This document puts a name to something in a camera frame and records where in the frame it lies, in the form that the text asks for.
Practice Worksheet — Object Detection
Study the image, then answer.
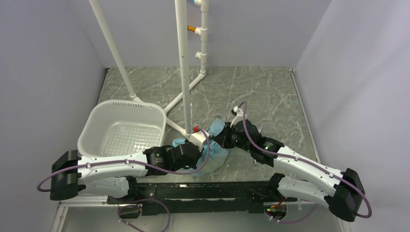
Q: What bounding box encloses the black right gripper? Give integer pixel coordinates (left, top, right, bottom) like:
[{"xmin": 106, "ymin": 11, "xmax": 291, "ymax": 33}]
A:
[{"xmin": 214, "ymin": 121, "xmax": 253, "ymax": 152}]

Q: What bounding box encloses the light blue printed plastic bag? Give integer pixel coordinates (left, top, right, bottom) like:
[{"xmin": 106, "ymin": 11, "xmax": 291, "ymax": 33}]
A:
[{"xmin": 190, "ymin": 118, "xmax": 228, "ymax": 177}]

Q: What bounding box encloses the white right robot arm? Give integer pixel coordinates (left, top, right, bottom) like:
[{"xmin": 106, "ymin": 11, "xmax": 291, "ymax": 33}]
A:
[{"xmin": 208, "ymin": 120, "xmax": 372, "ymax": 222}]

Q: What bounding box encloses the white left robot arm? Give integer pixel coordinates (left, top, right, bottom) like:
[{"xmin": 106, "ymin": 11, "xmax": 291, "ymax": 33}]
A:
[{"xmin": 48, "ymin": 140, "xmax": 205, "ymax": 203}]

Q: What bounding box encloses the white plastic basket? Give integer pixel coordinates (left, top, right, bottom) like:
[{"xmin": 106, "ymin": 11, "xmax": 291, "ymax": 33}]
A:
[{"xmin": 77, "ymin": 100, "xmax": 167, "ymax": 157}]

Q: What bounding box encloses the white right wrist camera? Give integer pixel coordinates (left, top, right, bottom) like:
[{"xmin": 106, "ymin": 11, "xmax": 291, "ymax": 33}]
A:
[{"xmin": 230, "ymin": 106, "xmax": 244, "ymax": 128}]

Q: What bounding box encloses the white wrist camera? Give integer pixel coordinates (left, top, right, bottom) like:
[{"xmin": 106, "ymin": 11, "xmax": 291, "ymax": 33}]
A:
[
  {"xmin": 189, "ymin": 126, "xmax": 210, "ymax": 152},
  {"xmin": 230, "ymin": 106, "xmax": 244, "ymax": 128}
]

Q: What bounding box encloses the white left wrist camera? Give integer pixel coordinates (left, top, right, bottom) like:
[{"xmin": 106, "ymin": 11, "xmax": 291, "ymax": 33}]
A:
[{"xmin": 189, "ymin": 126, "xmax": 210, "ymax": 152}]

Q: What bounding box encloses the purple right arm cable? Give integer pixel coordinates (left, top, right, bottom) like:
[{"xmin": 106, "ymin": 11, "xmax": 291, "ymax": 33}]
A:
[{"xmin": 237, "ymin": 101, "xmax": 373, "ymax": 225}]

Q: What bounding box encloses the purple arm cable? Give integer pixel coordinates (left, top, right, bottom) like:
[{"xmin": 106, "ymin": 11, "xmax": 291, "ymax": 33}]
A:
[
  {"xmin": 37, "ymin": 128, "xmax": 211, "ymax": 232},
  {"xmin": 237, "ymin": 101, "xmax": 373, "ymax": 225}
]

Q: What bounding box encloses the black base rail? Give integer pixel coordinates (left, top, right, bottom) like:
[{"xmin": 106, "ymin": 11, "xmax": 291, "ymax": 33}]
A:
[{"xmin": 107, "ymin": 181, "xmax": 283, "ymax": 216}]

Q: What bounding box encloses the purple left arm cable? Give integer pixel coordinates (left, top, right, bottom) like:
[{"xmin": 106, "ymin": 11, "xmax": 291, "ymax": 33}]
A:
[{"xmin": 37, "ymin": 128, "xmax": 211, "ymax": 232}]

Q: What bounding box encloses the white PVC pipe frame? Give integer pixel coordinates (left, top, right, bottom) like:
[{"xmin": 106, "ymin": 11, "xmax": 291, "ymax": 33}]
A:
[{"xmin": 89, "ymin": 0, "xmax": 209, "ymax": 138}]

